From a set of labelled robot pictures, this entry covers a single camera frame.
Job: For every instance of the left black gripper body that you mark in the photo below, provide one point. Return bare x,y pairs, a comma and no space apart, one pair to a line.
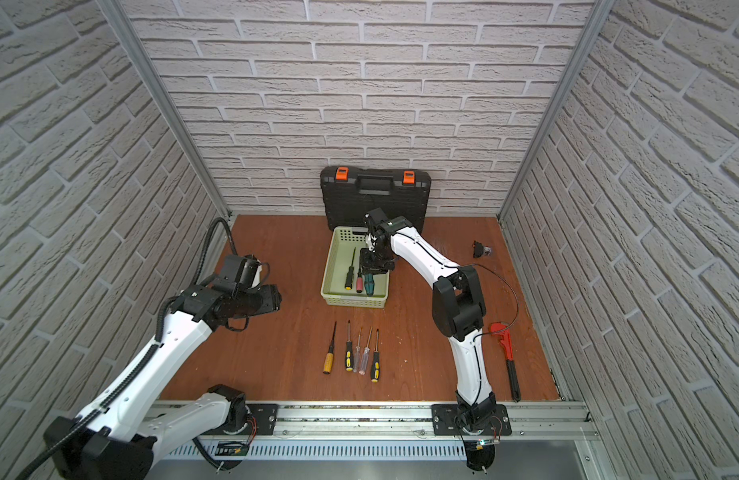
263,298

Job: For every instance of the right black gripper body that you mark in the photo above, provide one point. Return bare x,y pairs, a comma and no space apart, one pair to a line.
378,261

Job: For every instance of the green black handle screwdriver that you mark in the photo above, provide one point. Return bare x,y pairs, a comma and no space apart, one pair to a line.
369,284

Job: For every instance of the black yellow screwdriver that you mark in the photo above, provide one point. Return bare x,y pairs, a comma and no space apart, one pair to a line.
348,358
376,366

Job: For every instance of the orange handle screwdriver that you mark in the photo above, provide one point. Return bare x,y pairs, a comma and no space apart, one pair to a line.
329,357

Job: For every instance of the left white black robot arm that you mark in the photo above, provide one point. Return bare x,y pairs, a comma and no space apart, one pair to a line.
111,438

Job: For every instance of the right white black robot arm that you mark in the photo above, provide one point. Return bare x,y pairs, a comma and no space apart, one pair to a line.
457,306

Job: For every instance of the light green plastic bin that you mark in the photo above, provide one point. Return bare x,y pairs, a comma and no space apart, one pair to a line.
344,240

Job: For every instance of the black plastic tool case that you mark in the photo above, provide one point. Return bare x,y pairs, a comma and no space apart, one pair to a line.
349,193

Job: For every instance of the small black knob object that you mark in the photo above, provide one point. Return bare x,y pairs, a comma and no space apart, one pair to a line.
480,250

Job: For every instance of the red pipe wrench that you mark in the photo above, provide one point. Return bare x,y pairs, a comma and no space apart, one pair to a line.
502,332

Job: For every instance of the clear handle small screwdriver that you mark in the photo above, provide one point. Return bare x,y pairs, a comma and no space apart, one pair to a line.
356,352

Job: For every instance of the clear red handle screwdriver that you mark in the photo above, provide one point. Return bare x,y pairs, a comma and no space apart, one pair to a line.
364,360

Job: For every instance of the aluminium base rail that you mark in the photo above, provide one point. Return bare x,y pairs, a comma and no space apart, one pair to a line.
343,420

